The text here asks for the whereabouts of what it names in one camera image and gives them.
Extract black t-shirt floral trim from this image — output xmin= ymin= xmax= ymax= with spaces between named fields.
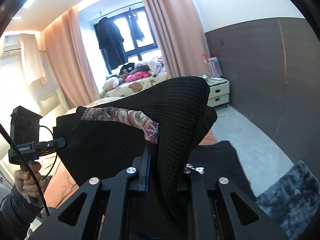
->
xmin=53 ymin=76 xmax=218 ymax=240

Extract person's left forearm sleeve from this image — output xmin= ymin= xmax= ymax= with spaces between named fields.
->
xmin=1 ymin=186 xmax=43 ymax=239

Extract stack of folded clothes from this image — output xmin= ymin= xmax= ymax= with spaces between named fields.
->
xmin=187 ymin=140 xmax=256 ymax=202

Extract person's left hand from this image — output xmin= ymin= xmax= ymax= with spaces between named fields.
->
xmin=14 ymin=162 xmax=43 ymax=198

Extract white hanging garment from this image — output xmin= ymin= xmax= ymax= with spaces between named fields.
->
xmin=18 ymin=34 xmax=47 ymax=85

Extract orange bed blanket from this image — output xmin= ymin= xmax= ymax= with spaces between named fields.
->
xmin=37 ymin=127 xmax=218 ymax=209

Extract cream duvet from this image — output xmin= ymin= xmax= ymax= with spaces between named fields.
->
xmin=65 ymin=95 xmax=137 ymax=115

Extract left pink curtain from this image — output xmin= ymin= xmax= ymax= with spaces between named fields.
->
xmin=42 ymin=6 xmax=100 ymax=108

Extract pink curtain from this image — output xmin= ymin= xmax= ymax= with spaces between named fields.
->
xmin=42 ymin=6 xmax=100 ymax=108
xmin=143 ymin=0 xmax=209 ymax=77

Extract white air conditioner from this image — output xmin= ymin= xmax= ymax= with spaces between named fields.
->
xmin=1 ymin=35 xmax=21 ymax=57

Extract white plush toy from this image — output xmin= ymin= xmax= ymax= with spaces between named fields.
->
xmin=100 ymin=76 xmax=123 ymax=98

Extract pink cloth on daybed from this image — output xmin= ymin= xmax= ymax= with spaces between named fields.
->
xmin=125 ymin=71 xmax=150 ymax=82

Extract black penguin plush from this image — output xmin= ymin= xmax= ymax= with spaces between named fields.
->
xmin=119 ymin=62 xmax=135 ymax=75

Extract cream bedside cabinet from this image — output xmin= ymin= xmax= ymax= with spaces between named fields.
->
xmin=202 ymin=75 xmax=230 ymax=107

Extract hanging black coat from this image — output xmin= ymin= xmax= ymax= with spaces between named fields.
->
xmin=97 ymin=17 xmax=128 ymax=70

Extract hanging dark trousers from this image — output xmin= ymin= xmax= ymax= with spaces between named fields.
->
xmin=129 ymin=8 xmax=145 ymax=41

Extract gray shaggy rug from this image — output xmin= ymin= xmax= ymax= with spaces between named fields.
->
xmin=257 ymin=160 xmax=319 ymax=239

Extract right pink curtain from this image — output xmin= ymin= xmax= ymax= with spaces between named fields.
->
xmin=143 ymin=0 xmax=209 ymax=77

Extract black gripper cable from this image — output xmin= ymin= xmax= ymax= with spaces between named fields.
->
xmin=0 ymin=123 xmax=58 ymax=218

